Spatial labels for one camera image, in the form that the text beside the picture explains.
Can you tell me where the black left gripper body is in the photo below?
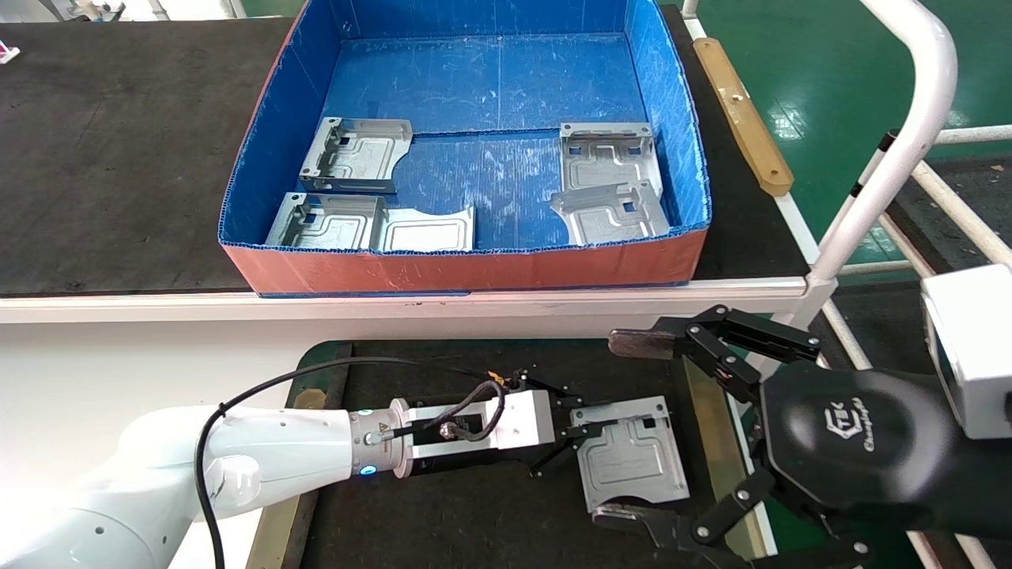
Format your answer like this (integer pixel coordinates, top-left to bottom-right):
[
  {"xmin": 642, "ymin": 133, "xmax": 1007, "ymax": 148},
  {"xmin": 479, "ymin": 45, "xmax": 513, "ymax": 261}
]
[{"xmin": 410, "ymin": 430, "xmax": 571, "ymax": 477}]

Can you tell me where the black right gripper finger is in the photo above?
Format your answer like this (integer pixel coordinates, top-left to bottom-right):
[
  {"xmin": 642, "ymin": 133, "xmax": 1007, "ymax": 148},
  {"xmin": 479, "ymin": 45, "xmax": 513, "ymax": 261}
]
[
  {"xmin": 591, "ymin": 466, "xmax": 870, "ymax": 569},
  {"xmin": 608, "ymin": 304, "xmax": 823, "ymax": 404}
]

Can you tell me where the blue corrugated plastic box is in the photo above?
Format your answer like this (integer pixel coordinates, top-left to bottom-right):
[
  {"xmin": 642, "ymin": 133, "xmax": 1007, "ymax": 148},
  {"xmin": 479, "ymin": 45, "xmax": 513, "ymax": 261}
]
[{"xmin": 219, "ymin": 0, "xmax": 712, "ymax": 299}]

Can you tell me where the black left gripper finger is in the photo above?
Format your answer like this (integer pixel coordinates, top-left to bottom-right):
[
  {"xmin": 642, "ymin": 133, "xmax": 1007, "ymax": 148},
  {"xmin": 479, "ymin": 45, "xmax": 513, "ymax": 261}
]
[
  {"xmin": 527, "ymin": 418, "xmax": 626, "ymax": 480},
  {"xmin": 514, "ymin": 370, "xmax": 590, "ymax": 413}
]

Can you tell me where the white cart frame with handle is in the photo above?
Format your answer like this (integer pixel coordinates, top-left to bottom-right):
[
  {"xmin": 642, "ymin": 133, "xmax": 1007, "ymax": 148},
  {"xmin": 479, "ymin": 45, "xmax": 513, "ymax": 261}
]
[{"xmin": 0, "ymin": 0, "xmax": 959, "ymax": 337}]

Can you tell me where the green underlay mat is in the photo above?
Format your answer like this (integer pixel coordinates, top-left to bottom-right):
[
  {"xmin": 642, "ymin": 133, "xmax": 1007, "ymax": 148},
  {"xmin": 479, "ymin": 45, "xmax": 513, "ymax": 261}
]
[{"xmin": 283, "ymin": 340, "xmax": 354, "ymax": 412}]

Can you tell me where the white tube rack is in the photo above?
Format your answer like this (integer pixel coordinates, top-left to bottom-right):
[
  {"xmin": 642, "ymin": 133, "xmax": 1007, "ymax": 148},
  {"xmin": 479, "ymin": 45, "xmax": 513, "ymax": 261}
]
[{"xmin": 822, "ymin": 125, "xmax": 1012, "ymax": 569}]

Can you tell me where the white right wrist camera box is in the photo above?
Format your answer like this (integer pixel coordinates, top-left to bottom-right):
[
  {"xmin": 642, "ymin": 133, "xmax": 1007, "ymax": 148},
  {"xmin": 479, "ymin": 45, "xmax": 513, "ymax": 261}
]
[{"xmin": 919, "ymin": 263, "xmax": 1012, "ymax": 441}]

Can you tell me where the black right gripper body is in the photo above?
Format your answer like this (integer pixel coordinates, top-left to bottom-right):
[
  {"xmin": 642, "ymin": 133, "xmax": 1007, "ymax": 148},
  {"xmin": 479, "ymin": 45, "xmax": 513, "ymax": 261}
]
[{"xmin": 757, "ymin": 360, "xmax": 1012, "ymax": 540}]

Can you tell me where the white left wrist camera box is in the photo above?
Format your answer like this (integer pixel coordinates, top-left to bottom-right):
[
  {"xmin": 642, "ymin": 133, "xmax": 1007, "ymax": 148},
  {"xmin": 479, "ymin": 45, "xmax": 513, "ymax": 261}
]
[{"xmin": 403, "ymin": 389, "xmax": 555, "ymax": 462}]

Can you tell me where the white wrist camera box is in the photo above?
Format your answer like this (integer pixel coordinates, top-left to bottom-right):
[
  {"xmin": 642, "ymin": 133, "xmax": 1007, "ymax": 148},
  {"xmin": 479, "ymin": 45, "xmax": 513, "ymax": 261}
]
[
  {"xmin": 403, "ymin": 389, "xmax": 555, "ymax": 462},
  {"xmin": 919, "ymin": 263, "xmax": 1012, "ymax": 441}
]

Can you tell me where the large black felt mat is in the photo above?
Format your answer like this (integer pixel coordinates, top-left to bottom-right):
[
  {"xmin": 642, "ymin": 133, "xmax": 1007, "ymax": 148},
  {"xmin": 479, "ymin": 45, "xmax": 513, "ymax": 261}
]
[{"xmin": 0, "ymin": 4, "xmax": 809, "ymax": 295}]

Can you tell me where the grey white equipment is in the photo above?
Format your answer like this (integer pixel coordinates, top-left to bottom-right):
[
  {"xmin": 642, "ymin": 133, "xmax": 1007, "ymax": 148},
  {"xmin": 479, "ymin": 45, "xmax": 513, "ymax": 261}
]
[{"xmin": 43, "ymin": 0, "xmax": 127, "ymax": 23}]

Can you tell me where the silver stamped metal bracket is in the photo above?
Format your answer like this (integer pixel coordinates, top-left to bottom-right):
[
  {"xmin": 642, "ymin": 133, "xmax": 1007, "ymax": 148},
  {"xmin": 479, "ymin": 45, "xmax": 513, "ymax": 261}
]
[
  {"xmin": 550, "ymin": 179, "xmax": 673, "ymax": 246},
  {"xmin": 569, "ymin": 395, "xmax": 691, "ymax": 516},
  {"xmin": 265, "ymin": 192, "xmax": 388, "ymax": 251},
  {"xmin": 298, "ymin": 117, "xmax": 414, "ymax": 195},
  {"xmin": 372, "ymin": 205, "xmax": 477, "ymax": 253},
  {"xmin": 560, "ymin": 120, "xmax": 655, "ymax": 193}
]

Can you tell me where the black felt work mat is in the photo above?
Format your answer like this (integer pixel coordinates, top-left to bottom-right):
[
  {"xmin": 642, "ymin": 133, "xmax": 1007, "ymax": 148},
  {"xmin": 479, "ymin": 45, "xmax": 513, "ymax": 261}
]
[{"xmin": 299, "ymin": 340, "xmax": 716, "ymax": 569}]

